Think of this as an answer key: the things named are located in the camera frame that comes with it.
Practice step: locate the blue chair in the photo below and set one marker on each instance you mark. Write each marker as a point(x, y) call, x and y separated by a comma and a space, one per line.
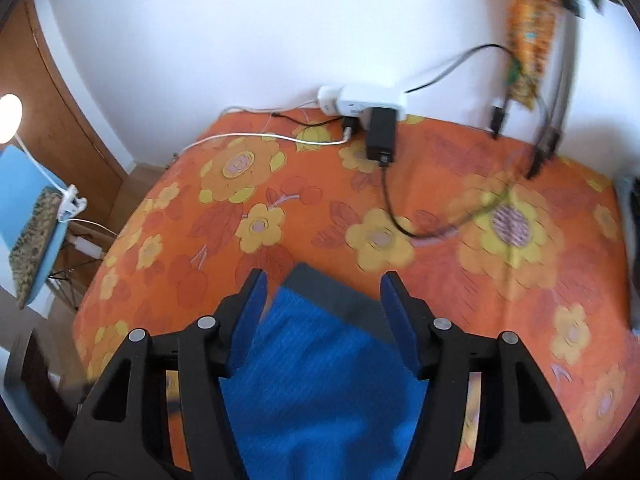
point(20, 200)

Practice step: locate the orange floral bed sheet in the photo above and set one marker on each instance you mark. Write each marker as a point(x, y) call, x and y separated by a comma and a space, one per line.
point(310, 220)

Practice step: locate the patterned seat cushion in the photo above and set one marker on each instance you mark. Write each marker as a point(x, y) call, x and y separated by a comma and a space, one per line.
point(32, 245)

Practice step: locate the white power strip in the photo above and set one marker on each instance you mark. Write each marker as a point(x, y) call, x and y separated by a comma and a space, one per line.
point(372, 101)

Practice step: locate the orange patterned hanging cloth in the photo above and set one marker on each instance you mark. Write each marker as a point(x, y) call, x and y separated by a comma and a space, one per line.
point(531, 30)

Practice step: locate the white clip lamp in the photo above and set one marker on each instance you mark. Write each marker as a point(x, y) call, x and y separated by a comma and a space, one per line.
point(10, 112)

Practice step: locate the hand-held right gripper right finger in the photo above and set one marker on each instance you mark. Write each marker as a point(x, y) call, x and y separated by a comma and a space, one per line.
point(400, 310)

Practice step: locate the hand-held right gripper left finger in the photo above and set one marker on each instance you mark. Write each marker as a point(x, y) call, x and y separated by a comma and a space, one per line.
point(248, 310)

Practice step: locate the white charger plug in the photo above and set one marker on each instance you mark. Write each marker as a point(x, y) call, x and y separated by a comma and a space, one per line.
point(328, 100)

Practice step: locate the wooden door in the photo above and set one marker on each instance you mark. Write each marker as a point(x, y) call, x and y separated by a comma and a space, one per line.
point(55, 110)

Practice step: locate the blue pants with grey waistband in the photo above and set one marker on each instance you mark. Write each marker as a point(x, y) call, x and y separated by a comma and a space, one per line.
point(320, 385)

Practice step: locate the black power adapter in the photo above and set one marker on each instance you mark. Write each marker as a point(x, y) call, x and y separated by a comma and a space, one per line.
point(380, 135)

